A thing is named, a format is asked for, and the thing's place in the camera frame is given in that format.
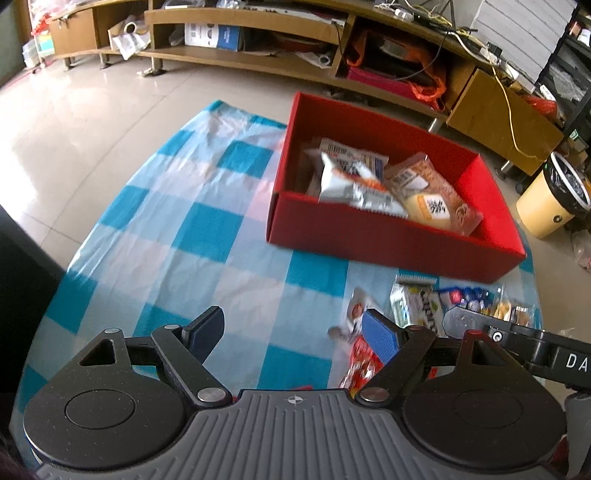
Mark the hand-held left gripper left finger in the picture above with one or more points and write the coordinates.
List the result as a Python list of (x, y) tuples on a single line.
[(207, 332)]

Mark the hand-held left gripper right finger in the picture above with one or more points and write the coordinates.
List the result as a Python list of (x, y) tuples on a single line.
[(381, 339)]

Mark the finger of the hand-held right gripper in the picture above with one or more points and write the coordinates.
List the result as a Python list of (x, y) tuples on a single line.
[(466, 323)]

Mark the blue snack packet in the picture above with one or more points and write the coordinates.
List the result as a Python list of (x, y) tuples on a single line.
[(468, 297)]

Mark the red snack packet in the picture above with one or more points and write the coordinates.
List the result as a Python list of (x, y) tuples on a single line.
[(360, 364)]

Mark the small brown round snack packet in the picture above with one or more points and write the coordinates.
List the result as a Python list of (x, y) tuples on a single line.
[(355, 309)]

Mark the green white snack packet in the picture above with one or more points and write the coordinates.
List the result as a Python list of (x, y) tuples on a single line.
[(415, 304)]

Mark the yellow waffle cake packet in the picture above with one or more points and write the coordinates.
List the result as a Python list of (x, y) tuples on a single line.
[(517, 311)]

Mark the red cardboard box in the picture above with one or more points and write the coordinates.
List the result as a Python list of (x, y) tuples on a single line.
[(369, 240)]

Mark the orange snack packet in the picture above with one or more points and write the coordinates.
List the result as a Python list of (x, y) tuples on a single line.
[(461, 212)]

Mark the round steamed cake packet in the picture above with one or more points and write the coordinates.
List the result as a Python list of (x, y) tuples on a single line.
[(429, 210)]

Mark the white silver snack packet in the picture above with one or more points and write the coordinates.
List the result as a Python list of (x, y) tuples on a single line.
[(355, 191)]

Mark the white brown snack packet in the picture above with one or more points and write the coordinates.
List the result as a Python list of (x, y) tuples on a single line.
[(351, 152)]

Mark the blue checked tablecloth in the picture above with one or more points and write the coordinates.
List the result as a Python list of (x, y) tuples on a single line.
[(184, 230)]

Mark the white plastic bag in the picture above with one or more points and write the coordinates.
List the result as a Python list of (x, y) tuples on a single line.
[(582, 249)]

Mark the yellow trash bin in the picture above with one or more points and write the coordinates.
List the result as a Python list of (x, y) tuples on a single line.
[(540, 207)]

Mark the black chair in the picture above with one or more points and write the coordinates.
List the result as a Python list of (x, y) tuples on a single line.
[(23, 300)]

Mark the wooden television cabinet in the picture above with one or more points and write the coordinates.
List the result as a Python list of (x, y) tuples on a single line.
[(489, 106)]

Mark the red plastic bag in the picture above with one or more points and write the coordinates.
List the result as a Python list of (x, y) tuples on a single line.
[(545, 106)]

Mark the orange plastic bag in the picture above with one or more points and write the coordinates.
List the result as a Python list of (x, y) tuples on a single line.
[(429, 87)]

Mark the magenta flat box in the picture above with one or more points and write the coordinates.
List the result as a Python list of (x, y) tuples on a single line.
[(378, 81)]

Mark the white power strip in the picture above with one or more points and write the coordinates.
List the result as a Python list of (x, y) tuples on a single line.
[(493, 54)]

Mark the blue white box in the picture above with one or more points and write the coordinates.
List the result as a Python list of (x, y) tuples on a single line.
[(226, 37)]

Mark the white slatted panel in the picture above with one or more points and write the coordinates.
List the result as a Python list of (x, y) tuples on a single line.
[(521, 32)]

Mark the black shelf rack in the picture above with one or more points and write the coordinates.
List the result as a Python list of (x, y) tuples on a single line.
[(577, 46)]

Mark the white plastic drawer cart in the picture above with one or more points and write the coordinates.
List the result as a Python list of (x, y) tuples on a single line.
[(37, 53)]

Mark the silver media player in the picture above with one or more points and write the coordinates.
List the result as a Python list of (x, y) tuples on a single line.
[(295, 10)]

